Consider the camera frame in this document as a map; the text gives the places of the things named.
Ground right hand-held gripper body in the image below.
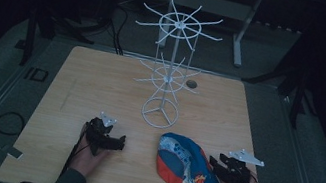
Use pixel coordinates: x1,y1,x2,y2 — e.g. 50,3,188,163
216,145,268,183

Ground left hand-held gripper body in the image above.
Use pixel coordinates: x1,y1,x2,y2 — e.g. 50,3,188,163
82,108,123,160

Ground person's left hand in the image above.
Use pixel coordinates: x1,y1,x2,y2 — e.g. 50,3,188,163
67,122,116,181

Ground round grey table grommet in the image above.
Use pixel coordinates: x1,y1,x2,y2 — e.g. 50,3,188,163
185,79,198,90

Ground grey tape piece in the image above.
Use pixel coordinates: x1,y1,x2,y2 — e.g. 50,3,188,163
0,142,25,161

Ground black stand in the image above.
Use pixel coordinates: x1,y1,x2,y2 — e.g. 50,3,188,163
17,1,101,79
234,50,326,133

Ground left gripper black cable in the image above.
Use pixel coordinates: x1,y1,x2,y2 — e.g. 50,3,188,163
60,121,92,180

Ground black floor cables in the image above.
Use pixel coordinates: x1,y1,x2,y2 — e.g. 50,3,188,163
102,1,133,57

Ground white wire hanging rack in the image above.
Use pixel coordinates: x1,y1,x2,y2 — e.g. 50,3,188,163
117,0,230,138

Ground grey metal desk frame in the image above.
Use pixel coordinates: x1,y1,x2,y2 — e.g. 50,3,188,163
157,0,266,71

